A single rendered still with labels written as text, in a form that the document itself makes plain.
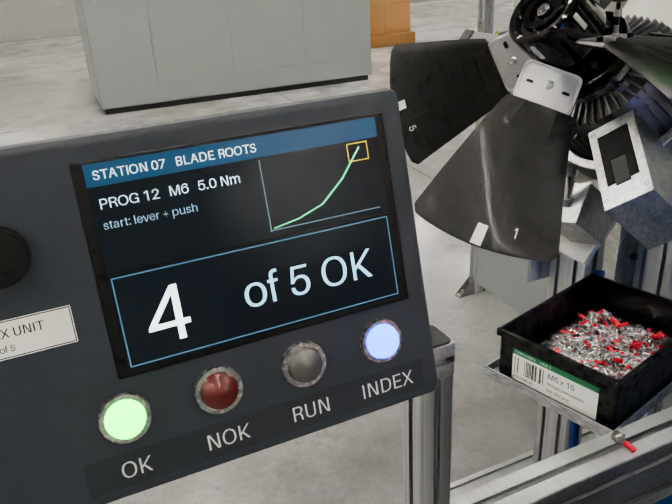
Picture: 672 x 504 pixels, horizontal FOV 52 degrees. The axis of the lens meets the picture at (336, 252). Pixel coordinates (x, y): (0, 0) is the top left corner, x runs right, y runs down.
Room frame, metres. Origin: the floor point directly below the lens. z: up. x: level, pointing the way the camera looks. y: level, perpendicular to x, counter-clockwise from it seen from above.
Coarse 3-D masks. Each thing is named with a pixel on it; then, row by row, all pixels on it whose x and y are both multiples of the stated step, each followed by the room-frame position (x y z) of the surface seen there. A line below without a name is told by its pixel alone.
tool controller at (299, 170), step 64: (128, 128) 0.34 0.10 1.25; (192, 128) 0.35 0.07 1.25; (256, 128) 0.36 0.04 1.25; (320, 128) 0.37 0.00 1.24; (384, 128) 0.39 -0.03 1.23; (0, 192) 0.31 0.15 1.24; (64, 192) 0.32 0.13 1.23; (128, 192) 0.33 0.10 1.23; (192, 192) 0.34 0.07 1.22; (256, 192) 0.35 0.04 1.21; (320, 192) 0.36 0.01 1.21; (384, 192) 0.38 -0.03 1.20; (0, 256) 0.29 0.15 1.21; (64, 256) 0.31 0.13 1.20; (128, 256) 0.32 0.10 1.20; (192, 256) 0.33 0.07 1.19; (256, 256) 0.34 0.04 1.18; (320, 256) 0.35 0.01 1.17; (384, 256) 0.36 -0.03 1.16; (0, 320) 0.29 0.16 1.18; (64, 320) 0.30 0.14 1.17; (256, 320) 0.33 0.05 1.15; (320, 320) 0.34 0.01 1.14; (0, 384) 0.28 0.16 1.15; (64, 384) 0.29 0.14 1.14; (128, 384) 0.30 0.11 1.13; (192, 384) 0.31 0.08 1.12; (256, 384) 0.32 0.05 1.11; (320, 384) 0.33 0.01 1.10; (384, 384) 0.34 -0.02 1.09; (0, 448) 0.27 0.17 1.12; (64, 448) 0.28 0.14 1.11; (128, 448) 0.29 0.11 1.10; (192, 448) 0.30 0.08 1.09; (256, 448) 0.31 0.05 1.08
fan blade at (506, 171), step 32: (512, 96) 1.01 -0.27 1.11; (480, 128) 1.00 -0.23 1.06; (512, 128) 0.99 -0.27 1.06; (544, 128) 0.98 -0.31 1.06; (448, 160) 1.00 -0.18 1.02; (480, 160) 0.98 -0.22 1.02; (512, 160) 0.96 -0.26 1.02; (544, 160) 0.96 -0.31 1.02; (448, 192) 0.97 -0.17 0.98; (480, 192) 0.95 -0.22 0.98; (512, 192) 0.94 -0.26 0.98; (544, 192) 0.93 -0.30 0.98; (448, 224) 0.94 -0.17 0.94; (544, 224) 0.90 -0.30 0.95; (512, 256) 0.88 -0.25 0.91; (544, 256) 0.87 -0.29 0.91
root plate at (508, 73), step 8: (496, 40) 1.15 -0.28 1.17; (504, 40) 1.14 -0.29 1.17; (496, 48) 1.15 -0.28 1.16; (504, 48) 1.14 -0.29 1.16; (512, 48) 1.13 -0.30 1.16; (496, 56) 1.15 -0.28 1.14; (504, 56) 1.14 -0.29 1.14; (512, 56) 1.13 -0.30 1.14; (520, 56) 1.12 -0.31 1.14; (496, 64) 1.15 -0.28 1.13; (504, 64) 1.14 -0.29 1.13; (520, 64) 1.12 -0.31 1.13; (504, 72) 1.14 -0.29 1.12; (512, 72) 1.13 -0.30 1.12; (504, 80) 1.14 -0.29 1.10; (512, 80) 1.13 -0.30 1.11; (512, 88) 1.13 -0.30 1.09
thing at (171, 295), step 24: (168, 264) 0.32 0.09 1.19; (192, 264) 0.33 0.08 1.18; (120, 288) 0.31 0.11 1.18; (144, 288) 0.31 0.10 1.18; (168, 288) 0.32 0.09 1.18; (192, 288) 0.32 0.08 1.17; (120, 312) 0.31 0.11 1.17; (144, 312) 0.31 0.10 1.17; (168, 312) 0.31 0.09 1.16; (192, 312) 0.32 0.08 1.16; (216, 312) 0.32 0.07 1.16; (144, 336) 0.31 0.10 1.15; (168, 336) 0.31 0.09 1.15; (192, 336) 0.31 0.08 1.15; (216, 336) 0.32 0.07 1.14; (144, 360) 0.30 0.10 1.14
